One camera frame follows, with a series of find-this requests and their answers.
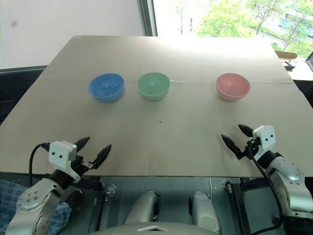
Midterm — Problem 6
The blue plastic bowl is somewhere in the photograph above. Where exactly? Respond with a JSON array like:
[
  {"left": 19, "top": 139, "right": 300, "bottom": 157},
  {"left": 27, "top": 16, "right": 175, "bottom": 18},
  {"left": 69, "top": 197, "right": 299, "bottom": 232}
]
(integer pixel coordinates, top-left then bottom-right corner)
[{"left": 88, "top": 72, "right": 126, "bottom": 103}]

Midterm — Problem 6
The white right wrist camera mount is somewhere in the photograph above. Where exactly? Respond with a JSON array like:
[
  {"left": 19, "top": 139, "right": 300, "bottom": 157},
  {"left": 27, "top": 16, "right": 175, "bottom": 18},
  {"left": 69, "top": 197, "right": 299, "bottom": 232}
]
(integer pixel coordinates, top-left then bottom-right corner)
[{"left": 252, "top": 125, "right": 276, "bottom": 157}]

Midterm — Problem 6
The green plastic bowl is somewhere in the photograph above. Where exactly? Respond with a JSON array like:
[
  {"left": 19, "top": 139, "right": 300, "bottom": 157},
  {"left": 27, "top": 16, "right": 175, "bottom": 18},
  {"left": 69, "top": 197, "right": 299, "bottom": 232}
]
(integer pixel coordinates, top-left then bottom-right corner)
[{"left": 136, "top": 72, "right": 171, "bottom": 101}]

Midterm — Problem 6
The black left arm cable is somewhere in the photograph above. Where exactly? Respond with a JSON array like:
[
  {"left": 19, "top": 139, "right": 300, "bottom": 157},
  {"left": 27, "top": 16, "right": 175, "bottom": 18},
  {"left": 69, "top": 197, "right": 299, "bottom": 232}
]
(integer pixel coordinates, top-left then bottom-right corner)
[{"left": 28, "top": 142, "right": 51, "bottom": 187}]

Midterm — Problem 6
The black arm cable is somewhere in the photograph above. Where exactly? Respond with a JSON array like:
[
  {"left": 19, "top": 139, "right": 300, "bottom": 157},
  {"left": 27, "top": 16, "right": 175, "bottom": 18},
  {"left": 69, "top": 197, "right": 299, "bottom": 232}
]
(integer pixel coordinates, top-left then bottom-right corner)
[
  {"left": 246, "top": 146, "right": 287, "bottom": 231},
  {"left": 28, "top": 142, "right": 51, "bottom": 187}
]

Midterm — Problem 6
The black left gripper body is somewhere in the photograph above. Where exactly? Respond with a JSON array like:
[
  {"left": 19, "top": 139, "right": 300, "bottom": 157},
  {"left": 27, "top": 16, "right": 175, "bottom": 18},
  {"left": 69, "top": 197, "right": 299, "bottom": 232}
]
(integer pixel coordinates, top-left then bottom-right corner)
[{"left": 69, "top": 154, "right": 96, "bottom": 177}]

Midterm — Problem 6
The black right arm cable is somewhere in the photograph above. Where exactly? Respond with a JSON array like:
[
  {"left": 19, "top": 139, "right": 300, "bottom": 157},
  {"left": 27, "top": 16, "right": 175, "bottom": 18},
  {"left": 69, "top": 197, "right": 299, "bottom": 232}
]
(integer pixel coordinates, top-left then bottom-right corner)
[{"left": 246, "top": 146, "right": 287, "bottom": 231}]

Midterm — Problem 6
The dark rounded shape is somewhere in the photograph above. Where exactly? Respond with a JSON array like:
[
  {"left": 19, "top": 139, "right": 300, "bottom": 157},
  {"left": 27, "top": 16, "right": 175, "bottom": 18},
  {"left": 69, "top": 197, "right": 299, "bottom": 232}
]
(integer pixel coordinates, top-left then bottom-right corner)
[{"left": 64, "top": 188, "right": 84, "bottom": 212}]

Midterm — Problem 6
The silver robot torso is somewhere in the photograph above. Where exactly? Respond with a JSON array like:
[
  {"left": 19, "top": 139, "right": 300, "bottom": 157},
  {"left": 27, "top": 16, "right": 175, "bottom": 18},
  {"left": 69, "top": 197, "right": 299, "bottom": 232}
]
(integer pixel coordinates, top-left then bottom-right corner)
[{"left": 87, "top": 221, "right": 222, "bottom": 235}]

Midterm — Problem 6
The silver left robot leg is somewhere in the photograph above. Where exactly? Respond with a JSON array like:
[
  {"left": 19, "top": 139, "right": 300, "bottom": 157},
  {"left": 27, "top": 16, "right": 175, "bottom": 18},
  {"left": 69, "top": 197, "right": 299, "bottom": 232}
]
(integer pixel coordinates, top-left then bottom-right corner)
[{"left": 123, "top": 191, "right": 161, "bottom": 225}]

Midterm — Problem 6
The black window frame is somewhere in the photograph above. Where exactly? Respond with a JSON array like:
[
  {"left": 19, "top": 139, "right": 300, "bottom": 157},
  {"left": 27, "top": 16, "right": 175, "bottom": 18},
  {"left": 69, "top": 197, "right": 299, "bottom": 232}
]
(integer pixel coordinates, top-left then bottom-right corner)
[{"left": 137, "top": 0, "right": 158, "bottom": 37}]

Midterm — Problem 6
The brown cardboard table cover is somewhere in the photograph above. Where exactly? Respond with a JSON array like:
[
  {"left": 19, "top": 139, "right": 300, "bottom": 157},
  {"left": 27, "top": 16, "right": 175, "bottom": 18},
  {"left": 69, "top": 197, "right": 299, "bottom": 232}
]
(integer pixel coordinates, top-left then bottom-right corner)
[{"left": 0, "top": 35, "right": 313, "bottom": 178}]

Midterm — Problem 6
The silver robot leg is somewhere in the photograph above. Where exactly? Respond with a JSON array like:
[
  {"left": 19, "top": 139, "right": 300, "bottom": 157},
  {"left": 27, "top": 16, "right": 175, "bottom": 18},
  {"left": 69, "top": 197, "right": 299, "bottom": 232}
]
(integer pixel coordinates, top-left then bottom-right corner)
[
  {"left": 123, "top": 191, "right": 161, "bottom": 225},
  {"left": 189, "top": 191, "right": 221, "bottom": 234}
]

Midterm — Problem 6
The black table frame leg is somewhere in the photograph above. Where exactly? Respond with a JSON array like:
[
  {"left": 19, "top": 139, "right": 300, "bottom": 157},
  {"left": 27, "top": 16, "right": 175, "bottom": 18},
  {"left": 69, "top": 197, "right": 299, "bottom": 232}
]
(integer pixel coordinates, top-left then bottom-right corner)
[{"left": 229, "top": 178, "right": 267, "bottom": 235}]

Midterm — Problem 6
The red plastic bowl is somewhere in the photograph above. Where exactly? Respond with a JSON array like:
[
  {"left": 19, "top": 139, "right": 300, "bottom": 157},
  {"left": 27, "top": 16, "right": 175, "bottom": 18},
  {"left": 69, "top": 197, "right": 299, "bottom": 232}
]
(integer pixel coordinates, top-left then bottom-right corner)
[{"left": 215, "top": 72, "right": 250, "bottom": 102}]

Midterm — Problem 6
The dark side furniture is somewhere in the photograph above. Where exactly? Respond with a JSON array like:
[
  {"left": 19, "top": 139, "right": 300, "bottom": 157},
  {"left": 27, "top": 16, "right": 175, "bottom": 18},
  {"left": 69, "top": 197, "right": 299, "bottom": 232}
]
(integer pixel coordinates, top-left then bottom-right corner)
[{"left": 0, "top": 65, "right": 49, "bottom": 126}]

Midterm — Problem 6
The silver right robot leg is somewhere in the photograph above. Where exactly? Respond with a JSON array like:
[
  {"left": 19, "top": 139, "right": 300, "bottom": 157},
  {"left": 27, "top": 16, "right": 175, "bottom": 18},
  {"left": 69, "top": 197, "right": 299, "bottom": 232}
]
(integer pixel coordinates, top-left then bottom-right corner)
[{"left": 189, "top": 191, "right": 221, "bottom": 234}]

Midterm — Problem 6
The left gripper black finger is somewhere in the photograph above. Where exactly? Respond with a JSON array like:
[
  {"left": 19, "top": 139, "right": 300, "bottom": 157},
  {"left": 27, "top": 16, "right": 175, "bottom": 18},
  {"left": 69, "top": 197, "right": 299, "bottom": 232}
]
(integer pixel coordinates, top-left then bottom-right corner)
[
  {"left": 74, "top": 137, "right": 91, "bottom": 154},
  {"left": 90, "top": 144, "right": 112, "bottom": 170}
]

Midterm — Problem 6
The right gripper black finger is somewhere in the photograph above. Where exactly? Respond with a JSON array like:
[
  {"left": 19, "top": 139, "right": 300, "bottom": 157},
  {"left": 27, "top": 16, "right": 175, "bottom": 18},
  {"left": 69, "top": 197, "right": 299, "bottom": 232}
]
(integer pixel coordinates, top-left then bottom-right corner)
[
  {"left": 221, "top": 133, "right": 245, "bottom": 160},
  {"left": 238, "top": 124, "right": 254, "bottom": 138}
]

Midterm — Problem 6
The blue checked cloth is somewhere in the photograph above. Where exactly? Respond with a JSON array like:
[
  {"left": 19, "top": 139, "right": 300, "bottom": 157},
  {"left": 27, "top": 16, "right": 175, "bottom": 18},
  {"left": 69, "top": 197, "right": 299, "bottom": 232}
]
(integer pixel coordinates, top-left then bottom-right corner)
[{"left": 0, "top": 179, "right": 72, "bottom": 235}]

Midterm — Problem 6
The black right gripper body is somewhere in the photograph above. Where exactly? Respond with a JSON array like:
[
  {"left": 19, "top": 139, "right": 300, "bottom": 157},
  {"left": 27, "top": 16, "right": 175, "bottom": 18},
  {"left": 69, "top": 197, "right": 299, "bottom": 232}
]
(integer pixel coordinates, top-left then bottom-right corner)
[{"left": 243, "top": 137, "right": 261, "bottom": 160}]

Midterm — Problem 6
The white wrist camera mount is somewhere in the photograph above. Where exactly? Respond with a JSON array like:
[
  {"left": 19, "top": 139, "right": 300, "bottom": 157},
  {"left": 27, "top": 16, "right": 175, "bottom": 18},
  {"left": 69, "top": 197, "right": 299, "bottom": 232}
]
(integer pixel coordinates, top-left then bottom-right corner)
[
  {"left": 252, "top": 125, "right": 276, "bottom": 157},
  {"left": 48, "top": 141, "right": 81, "bottom": 183}
]

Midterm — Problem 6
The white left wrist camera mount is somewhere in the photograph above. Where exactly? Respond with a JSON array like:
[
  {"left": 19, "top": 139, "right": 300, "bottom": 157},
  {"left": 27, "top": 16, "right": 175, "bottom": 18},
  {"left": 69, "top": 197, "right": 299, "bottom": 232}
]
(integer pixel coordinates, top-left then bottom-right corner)
[{"left": 48, "top": 141, "right": 81, "bottom": 183}]

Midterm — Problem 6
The light wooden side desk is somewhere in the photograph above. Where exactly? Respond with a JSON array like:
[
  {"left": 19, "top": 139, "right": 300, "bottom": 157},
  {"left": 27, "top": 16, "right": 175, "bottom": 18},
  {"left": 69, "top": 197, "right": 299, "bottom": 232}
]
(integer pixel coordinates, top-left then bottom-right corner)
[{"left": 274, "top": 50, "right": 313, "bottom": 82}]

